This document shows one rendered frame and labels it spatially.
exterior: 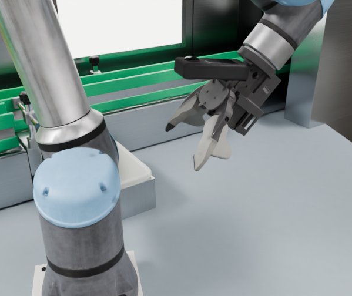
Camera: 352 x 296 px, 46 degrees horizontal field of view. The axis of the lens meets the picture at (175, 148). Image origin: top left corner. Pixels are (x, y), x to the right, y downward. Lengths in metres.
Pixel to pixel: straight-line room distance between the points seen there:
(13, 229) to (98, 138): 0.35
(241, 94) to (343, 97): 0.85
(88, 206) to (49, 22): 0.27
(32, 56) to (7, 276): 0.41
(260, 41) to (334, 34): 0.70
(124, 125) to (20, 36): 0.57
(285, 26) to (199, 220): 0.45
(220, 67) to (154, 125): 0.58
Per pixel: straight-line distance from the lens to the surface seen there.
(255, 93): 0.70
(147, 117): 1.17
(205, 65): 0.63
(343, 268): 0.85
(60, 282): 0.64
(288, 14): 0.68
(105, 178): 0.56
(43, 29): 0.63
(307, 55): 1.36
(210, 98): 0.68
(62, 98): 0.65
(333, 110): 1.47
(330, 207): 1.01
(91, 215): 0.56
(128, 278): 0.66
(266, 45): 0.67
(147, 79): 1.16
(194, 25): 1.45
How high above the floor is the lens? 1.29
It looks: 27 degrees down
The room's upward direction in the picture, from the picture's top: straight up
